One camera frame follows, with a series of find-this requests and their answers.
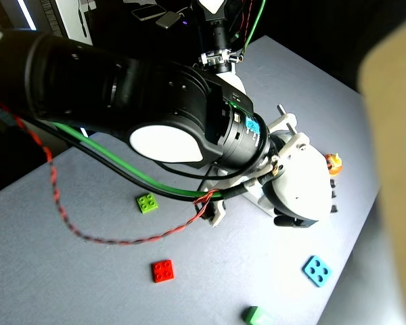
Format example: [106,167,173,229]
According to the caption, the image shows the lime green toy brick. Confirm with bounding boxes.
[136,192,159,215]

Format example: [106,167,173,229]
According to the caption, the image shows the blue square four-hole block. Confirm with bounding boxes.
[302,255,333,288]

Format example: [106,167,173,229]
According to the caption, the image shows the green cable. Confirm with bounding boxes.
[242,0,267,57]
[50,121,224,201]

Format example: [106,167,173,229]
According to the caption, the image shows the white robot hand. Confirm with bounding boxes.
[258,133,339,228]
[216,69,248,100]

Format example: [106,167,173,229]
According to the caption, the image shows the white light strip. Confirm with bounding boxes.
[16,0,89,139]

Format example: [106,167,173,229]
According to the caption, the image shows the orange toy fruit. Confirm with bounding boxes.
[324,152,344,176]

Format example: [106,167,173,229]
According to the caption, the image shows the tan blurred panel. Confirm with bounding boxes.
[357,6,406,325]

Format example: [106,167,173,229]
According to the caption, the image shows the grey power bank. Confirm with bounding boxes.
[155,11,182,30]

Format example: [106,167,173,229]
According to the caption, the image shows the green cube with white letter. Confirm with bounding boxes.
[241,305,274,325]

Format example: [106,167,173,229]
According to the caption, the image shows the wrist camera on white bracket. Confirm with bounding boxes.
[198,177,228,228]

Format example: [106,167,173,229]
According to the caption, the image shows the grey table cloth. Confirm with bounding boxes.
[0,35,383,325]

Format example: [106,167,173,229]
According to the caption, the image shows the red toy brick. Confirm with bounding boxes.
[152,259,176,284]

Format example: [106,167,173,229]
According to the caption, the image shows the black smartphone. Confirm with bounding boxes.
[131,3,166,22]

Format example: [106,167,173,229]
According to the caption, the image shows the white cabinet panel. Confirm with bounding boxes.
[53,0,96,47]

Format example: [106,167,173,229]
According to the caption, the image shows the red black twisted cable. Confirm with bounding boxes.
[0,97,221,245]

